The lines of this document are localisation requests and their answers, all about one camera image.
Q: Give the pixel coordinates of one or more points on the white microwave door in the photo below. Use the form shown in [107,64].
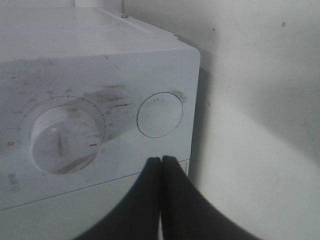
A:
[64,217]

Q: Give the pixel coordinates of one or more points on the white microwave knob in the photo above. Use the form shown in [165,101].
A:
[65,139]

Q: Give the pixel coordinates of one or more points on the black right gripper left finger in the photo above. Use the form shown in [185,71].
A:
[136,216]

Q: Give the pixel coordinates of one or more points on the white microwave oven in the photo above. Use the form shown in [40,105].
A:
[105,62]

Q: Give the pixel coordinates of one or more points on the white round door button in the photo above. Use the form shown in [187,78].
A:
[159,114]

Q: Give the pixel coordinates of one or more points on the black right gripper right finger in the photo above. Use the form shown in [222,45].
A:
[186,214]

